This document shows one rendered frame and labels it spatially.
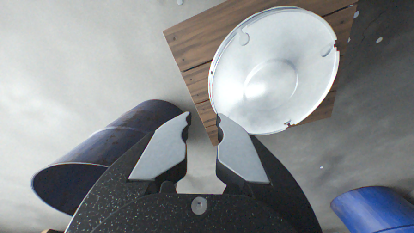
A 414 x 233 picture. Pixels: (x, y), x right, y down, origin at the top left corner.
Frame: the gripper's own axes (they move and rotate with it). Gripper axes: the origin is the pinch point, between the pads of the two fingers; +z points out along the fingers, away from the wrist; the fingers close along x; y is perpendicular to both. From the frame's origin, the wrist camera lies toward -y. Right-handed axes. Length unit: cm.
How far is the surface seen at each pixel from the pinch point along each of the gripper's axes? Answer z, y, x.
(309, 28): 16.6, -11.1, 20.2
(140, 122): 28.0, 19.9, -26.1
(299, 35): 16.6, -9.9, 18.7
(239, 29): 17.3, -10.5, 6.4
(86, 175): 19, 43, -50
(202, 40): 20.2, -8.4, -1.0
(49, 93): 56, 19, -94
